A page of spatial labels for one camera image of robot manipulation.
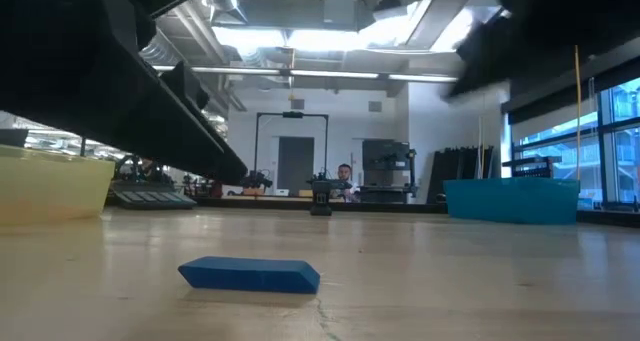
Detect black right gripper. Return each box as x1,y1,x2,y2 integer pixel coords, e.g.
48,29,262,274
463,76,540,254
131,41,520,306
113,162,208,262
446,0,640,98

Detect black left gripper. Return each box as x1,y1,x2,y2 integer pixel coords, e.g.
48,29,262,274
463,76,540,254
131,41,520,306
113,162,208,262
0,0,249,184

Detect blue eraser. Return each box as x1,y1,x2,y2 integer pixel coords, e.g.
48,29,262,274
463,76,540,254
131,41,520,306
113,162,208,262
177,256,322,296

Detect black leaning panels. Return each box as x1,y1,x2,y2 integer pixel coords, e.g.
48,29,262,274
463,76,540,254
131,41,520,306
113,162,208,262
432,145,496,193

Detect black rack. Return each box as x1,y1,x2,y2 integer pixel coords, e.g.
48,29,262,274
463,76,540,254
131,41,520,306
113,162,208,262
501,155,564,180

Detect black desk calculator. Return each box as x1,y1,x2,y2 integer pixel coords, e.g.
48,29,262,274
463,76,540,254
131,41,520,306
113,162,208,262
112,180,198,211

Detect blue plastic bin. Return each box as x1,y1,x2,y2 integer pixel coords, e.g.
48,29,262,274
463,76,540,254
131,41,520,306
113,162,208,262
442,177,581,226

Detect black cabinet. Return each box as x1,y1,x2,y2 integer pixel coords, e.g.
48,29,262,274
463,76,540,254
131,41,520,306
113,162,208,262
361,139,417,204

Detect grey door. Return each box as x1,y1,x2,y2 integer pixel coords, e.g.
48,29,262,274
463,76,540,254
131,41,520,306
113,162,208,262
277,135,316,193

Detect yellow plastic bin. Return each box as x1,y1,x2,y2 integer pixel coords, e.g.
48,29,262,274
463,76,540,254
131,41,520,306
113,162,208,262
0,143,117,227

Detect ceiling light strip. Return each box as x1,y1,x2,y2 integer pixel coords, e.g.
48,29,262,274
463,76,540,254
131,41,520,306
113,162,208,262
152,64,459,84

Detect black background rig frame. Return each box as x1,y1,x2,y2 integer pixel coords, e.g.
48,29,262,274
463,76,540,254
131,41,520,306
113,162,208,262
253,111,330,192

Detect black aluminium table frame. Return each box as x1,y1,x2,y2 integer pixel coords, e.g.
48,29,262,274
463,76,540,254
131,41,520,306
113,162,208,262
104,194,640,228

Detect black camera stand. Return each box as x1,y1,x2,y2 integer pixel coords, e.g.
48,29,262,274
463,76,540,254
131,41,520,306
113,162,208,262
309,179,334,217

